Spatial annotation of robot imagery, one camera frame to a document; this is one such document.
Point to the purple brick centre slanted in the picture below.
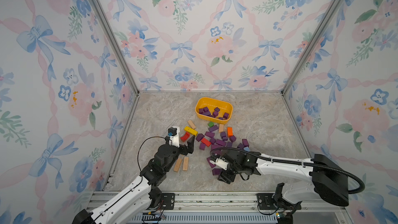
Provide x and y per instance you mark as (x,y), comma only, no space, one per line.
(221,143)

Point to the purple long brick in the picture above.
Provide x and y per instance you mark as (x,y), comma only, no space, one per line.
(213,128)
(210,162)
(207,114)

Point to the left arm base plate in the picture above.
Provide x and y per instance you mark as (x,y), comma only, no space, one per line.
(162,201)

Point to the red bridge brick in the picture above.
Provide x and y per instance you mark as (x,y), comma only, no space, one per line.
(185,137)

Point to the purple large block centre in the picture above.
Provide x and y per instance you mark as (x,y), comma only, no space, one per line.
(214,146)

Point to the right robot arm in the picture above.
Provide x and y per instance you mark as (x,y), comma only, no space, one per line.
(317,178)

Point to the red flat brick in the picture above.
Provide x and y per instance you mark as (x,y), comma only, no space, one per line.
(206,142)

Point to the natural wood brick top left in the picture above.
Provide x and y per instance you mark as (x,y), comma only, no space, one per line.
(191,124)

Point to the yellow long brick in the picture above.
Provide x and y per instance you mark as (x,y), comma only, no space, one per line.
(191,130)

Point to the natural wood long brick left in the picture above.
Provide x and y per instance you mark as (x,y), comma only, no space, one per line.
(178,165)

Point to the orange brick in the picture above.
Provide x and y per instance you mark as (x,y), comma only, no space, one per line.
(230,132)

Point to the yellow plastic storage bin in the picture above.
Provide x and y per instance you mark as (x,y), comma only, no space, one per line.
(217,117)

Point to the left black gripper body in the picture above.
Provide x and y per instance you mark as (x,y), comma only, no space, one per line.
(183,148)

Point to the purple long brick bottom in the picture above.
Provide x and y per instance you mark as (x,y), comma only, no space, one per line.
(210,162)

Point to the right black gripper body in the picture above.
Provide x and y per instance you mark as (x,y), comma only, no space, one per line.
(229,170)

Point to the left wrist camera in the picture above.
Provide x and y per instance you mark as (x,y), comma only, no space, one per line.
(173,136)

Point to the purple long brick top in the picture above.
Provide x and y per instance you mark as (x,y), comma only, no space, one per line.
(213,128)

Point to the aluminium mounting rail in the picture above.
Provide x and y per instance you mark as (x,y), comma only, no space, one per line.
(237,207)

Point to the natural wood long brick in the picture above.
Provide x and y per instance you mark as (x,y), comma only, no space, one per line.
(185,164)
(178,165)

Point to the natural wood brick top centre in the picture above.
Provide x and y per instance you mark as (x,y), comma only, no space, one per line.
(222,128)

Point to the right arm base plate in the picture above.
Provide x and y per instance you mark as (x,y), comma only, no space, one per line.
(266,202)

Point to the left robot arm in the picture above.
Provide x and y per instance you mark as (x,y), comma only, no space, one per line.
(142,194)

